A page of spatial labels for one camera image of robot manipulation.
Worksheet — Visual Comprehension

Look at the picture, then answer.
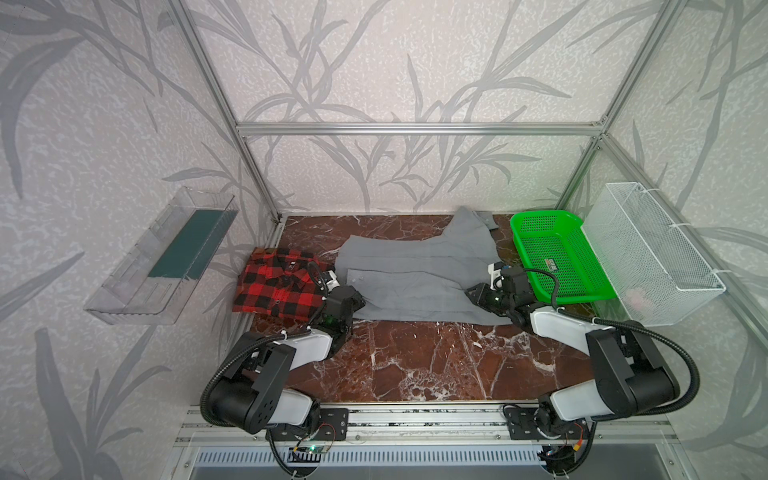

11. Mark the grey long sleeve shirt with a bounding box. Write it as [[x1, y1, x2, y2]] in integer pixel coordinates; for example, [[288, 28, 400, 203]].
[[335, 207, 506, 326]]

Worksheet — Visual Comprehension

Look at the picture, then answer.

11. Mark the green plastic basket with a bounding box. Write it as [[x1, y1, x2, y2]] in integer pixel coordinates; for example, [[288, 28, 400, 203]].
[[510, 210, 617, 305]]

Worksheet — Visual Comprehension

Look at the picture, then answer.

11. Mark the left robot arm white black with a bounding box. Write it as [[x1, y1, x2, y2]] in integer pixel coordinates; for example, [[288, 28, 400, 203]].
[[199, 286, 365, 436]]

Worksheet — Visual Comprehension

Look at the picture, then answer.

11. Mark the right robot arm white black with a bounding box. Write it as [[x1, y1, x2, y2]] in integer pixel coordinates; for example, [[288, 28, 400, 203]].
[[465, 262, 700, 437]]

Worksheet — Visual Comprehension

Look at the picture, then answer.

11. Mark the red black plaid shirt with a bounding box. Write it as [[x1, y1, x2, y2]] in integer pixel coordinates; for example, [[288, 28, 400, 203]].
[[232, 248, 332, 323]]

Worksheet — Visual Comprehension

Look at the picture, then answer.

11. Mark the small label in green basket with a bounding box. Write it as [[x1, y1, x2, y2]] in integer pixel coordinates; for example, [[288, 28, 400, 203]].
[[544, 258, 560, 272]]

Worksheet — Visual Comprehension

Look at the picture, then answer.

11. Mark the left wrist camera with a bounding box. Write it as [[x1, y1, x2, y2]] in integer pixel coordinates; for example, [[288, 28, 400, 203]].
[[321, 270, 340, 293]]

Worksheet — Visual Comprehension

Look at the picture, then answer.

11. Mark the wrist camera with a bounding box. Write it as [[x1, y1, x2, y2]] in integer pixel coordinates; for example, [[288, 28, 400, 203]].
[[488, 261, 512, 291], [321, 270, 340, 293]]

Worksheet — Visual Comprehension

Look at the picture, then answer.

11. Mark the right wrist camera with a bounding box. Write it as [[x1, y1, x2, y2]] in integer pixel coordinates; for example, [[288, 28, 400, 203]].
[[488, 261, 512, 291]]

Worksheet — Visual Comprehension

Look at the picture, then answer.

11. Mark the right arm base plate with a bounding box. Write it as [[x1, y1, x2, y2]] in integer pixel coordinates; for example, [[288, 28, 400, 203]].
[[502, 404, 589, 441]]

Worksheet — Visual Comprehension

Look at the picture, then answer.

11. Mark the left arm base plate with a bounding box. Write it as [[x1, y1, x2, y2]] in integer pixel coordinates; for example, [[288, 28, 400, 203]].
[[268, 407, 350, 442]]

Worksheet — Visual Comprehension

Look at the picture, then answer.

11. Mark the pink object in wire basket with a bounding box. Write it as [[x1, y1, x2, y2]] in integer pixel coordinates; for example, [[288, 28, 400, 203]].
[[623, 287, 654, 314]]

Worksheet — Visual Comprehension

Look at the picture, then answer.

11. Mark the aluminium mounting rail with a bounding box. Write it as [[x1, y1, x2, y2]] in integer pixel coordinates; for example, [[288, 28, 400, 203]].
[[172, 401, 681, 450]]

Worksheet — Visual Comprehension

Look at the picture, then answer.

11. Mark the white wire mesh basket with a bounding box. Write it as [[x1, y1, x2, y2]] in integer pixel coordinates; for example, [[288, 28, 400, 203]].
[[582, 182, 726, 328]]

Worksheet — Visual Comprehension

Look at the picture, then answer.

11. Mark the clear acrylic wall shelf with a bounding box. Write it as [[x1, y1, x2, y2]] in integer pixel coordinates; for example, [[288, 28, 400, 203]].
[[84, 187, 239, 325]]

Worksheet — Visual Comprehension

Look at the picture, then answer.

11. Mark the aluminium frame horizontal bar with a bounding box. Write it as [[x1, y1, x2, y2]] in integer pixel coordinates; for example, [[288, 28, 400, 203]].
[[236, 122, 603, 137]]

